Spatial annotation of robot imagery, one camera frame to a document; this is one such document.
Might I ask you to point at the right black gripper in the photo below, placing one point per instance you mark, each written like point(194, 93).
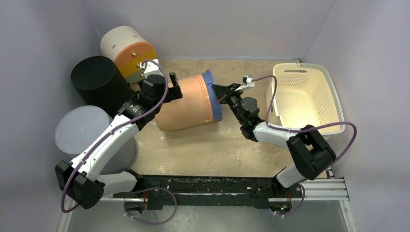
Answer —
point(222, 94)

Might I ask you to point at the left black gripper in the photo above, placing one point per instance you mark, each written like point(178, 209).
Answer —
point(174, 93)

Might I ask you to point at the blue bucket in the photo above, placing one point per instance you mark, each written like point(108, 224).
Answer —
point(215, 105)

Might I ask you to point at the orange bucket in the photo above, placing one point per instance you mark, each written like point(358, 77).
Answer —
point(193, 109)

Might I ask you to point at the black large bucket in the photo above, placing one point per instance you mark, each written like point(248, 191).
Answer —
point(100, 83)

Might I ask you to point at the grey lavender bucket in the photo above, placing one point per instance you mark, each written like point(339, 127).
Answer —
point(79, 128)

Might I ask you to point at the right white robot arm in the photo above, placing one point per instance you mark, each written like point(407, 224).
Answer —
point(310, 152)

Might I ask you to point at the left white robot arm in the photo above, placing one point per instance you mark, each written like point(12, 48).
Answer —
point(80, 179)

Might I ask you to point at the white orange yellow drum toy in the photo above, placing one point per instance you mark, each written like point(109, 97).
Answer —
point(127, 49)

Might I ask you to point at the cream laundry basket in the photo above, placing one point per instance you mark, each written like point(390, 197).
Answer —
point(302, 94)

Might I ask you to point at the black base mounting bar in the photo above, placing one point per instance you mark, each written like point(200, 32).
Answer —
point(184, 190)

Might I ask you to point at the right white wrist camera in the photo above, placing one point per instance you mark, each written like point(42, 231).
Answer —
point(248, 81)

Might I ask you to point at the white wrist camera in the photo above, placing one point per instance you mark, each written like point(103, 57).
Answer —
point(248, 81)
point(147, 69)

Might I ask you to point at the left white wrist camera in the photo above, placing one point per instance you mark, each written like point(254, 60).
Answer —
point(147, 69)

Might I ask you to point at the aluminium rail frame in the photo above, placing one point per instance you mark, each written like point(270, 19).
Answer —
point(324, 207)

